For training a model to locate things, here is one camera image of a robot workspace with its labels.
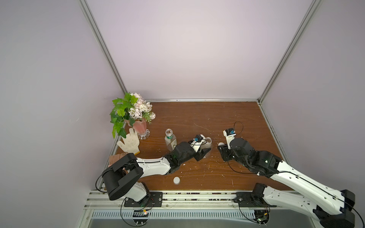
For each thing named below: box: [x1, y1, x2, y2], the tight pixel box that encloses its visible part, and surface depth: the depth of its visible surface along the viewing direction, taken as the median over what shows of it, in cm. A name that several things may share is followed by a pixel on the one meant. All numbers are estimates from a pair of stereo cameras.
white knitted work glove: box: [116, 127, 141, 156], surface depth 97 cm
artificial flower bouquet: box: [109, 92, 156, 139], surface depth 77 cm
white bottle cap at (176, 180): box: [172, 176, 181, 185], surface depth 81 cm
